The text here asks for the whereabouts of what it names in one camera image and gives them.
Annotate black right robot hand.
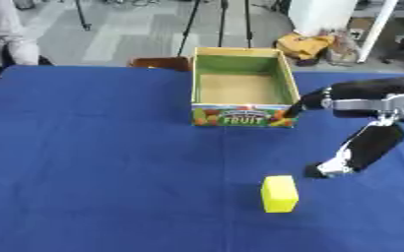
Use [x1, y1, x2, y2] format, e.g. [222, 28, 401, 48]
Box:
[283, 77, 404, 180]

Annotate cardboard box with green inside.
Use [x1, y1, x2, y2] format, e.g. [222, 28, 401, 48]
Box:
[189, 46, 303, 128]

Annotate yellow rectangular block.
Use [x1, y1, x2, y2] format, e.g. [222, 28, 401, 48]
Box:
[258, 174, 301, 214]

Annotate white slanted pole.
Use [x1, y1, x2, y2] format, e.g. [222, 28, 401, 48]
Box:
[355, 0, 401, 64]

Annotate yellow bag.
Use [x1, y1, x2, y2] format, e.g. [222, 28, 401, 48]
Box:
[272, 31, 337, 62]

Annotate white pillar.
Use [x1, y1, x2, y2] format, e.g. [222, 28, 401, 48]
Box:
[286, 0, 361, 37]

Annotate black tripod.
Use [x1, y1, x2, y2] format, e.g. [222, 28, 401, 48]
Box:
[174, 0, 256, 57]

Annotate brown wooden chair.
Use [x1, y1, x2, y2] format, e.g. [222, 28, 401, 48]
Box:
[126, 55, 194, 73]

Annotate black tripod leg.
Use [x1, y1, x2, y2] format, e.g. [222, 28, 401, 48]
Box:
[72, 0, 94, 32]

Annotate person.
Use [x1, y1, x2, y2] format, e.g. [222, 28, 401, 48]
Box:
[0, 0, 56, 77]

